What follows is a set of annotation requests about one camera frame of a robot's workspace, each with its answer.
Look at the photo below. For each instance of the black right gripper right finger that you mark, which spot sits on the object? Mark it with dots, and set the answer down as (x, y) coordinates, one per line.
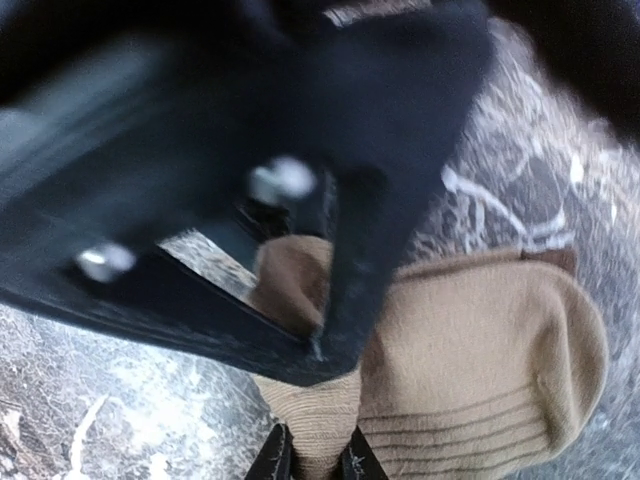
(358, 462)

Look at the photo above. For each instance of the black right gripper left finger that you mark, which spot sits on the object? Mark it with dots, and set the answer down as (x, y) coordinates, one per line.
(274, 460)

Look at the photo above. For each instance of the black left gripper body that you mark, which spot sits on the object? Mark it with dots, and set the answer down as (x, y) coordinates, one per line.
(137, 105)

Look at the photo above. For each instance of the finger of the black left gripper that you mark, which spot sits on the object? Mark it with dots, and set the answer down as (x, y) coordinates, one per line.
(377, 212)
(104, 271)

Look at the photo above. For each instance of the tan beige sock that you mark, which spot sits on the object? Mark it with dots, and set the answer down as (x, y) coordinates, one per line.
(481, 365)

